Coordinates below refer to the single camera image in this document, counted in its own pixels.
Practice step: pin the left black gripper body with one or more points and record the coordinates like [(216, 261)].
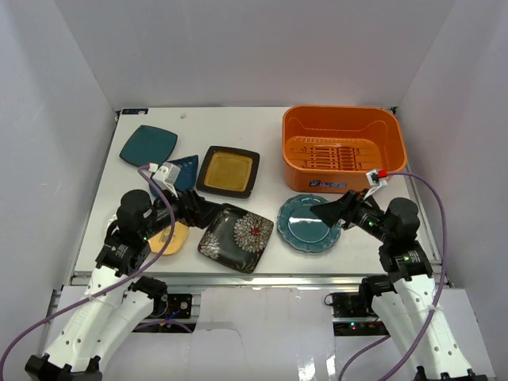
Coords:
[(190, 206)]

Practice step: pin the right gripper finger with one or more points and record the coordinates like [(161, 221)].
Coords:
[(332, 215), (345, 200)]

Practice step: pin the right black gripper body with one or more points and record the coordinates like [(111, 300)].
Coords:
[(362, 214)]

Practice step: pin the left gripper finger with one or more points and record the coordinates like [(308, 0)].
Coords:
[(193, 199), (204, 214)]

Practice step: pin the teal scalloped round plate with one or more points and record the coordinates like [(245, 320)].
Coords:
[(302, 229)]

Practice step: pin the black floral square plate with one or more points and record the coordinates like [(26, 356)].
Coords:
[(236, 239)]

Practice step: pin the black and amber square plate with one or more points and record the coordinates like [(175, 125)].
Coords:
[(229, 172)]

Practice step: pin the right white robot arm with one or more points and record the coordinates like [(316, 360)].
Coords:
[(406, 298)]

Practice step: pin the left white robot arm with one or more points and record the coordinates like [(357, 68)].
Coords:
[(118, 297)]

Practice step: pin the orange plastic bin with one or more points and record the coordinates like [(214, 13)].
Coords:
[(330, 149)]

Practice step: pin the dark blue shell plate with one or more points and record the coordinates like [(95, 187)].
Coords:
[(187, 177)]

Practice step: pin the yellow rounded plate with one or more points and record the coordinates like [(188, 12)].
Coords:
[(177, 240)]

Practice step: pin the teal square plate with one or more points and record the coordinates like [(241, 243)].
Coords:
[(148, 144)]

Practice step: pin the blue table label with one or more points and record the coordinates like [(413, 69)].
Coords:
[(134, 111)]

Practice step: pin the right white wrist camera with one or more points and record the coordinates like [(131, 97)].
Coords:
[(377, 180)]

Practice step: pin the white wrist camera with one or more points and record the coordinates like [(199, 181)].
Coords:
[(377, 180), (166, 175)]

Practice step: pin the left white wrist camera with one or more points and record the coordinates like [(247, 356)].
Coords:
[(166, 175)]

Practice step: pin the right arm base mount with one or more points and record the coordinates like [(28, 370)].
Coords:
[(347, 305)]

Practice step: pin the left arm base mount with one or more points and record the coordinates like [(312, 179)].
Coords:
[(171, 306)]

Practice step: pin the aluminium table front rail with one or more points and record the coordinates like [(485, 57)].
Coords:
[(189, 280)]

